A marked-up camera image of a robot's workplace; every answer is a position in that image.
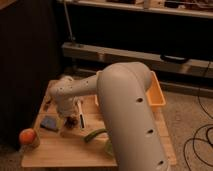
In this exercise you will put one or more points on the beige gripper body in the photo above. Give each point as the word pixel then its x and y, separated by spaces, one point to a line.
pixel 66 109

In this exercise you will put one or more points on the dark grape bunch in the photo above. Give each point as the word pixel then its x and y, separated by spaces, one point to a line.
pixel 70 122

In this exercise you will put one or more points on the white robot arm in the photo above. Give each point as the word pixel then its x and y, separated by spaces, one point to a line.
pixel 121 91

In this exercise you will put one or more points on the blue sponge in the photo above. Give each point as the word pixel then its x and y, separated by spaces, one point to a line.
pixel 50 123

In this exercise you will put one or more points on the green chili pepper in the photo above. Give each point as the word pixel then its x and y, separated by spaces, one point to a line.
pixel 94 134

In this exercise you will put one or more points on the wooden board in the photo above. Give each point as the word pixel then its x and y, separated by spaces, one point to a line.
pixel 69 150

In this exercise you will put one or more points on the orange peach fruit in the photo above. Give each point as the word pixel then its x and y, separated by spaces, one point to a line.
pixel 27 136

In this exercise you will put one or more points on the green cup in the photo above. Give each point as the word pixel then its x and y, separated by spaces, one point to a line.
pixel 108 148

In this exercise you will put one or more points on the yellow plastic bin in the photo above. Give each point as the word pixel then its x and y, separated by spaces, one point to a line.
pixel 154 94

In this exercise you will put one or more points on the knife with black handle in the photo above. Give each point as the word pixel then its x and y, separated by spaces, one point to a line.
pixel 81 116

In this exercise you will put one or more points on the black handle on rail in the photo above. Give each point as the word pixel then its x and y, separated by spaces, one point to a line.
pixel 173 59

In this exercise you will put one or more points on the grey metal shelf rail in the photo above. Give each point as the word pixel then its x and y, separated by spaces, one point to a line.
pixel 110 55

